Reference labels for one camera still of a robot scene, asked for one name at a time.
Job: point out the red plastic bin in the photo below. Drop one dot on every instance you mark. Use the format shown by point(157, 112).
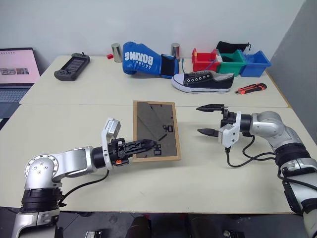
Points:
point(201, 63)

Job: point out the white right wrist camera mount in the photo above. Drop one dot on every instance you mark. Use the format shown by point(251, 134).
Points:
point(229, 136)

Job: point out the silver metal can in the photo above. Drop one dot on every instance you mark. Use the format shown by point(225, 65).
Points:
point(116, 52)
point(175, 50)

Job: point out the wooden picture frame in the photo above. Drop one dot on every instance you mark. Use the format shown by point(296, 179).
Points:
point(158, 119)

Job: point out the dark rounded shape under table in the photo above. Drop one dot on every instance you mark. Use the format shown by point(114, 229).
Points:
point(141, 226)

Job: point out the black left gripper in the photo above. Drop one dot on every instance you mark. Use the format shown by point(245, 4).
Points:
point(119, 152)

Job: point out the small red block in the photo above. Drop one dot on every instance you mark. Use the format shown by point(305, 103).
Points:
point(109, 56)

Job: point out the green plastic bin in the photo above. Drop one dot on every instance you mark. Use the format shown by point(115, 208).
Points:
point(230, 68)

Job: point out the orange black utility knife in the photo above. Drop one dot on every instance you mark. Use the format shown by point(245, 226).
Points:
point(251, 88)

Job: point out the blue boxing glove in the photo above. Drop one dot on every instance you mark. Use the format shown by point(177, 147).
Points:
point(138, 59)

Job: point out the black handheld game console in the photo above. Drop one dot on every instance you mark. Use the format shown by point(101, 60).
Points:
point(71, 67)

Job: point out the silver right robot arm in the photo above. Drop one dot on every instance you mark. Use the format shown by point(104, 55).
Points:
point(280, 134)

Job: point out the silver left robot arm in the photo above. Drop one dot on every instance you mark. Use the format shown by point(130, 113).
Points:
point(64, 161)

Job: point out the black white canvas sneaker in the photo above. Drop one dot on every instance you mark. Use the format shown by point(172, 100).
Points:
point(205, 83)

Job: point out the open laptop computer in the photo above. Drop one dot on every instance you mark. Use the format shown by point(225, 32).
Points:
point(17, 67)

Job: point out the blue plastic bin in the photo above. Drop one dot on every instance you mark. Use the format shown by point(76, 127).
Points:
point(256, 67)

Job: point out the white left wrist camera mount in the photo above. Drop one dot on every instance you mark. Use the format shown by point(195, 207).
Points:
point(111, 127)

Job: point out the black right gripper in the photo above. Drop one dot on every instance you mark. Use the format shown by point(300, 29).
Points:
point(229, 119)

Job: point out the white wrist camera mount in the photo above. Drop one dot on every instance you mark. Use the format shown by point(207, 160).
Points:
point(111, 127)
point(229, 136)

